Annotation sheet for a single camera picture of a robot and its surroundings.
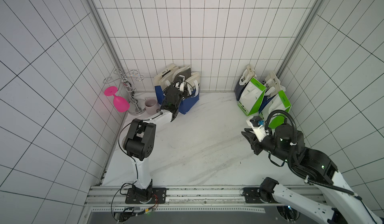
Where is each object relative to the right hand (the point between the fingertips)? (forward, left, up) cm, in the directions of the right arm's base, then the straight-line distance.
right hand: (243, 127), depth 63 cm
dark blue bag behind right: (+38, -26, -9) cm, 47 cm away
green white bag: (+32, -14, -14) cm, 37 cm away
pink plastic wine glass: (+19, +68, -12) cm, 72 cm away
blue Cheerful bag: (+36, +26, -13) cm, 46 cm away
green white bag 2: (+22, -27, -9) cm, 36 cm away
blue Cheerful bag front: (+36, +44, -5) cm, 57 cm away
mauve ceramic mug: (+29, +54, -23) cm, 65 cm away
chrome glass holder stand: (+31, +67, -29) cm, 79 cm away
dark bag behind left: (+47, -13, -9) cm, 50 cm away
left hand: (+35, +30, -7) cm, 47 cm away
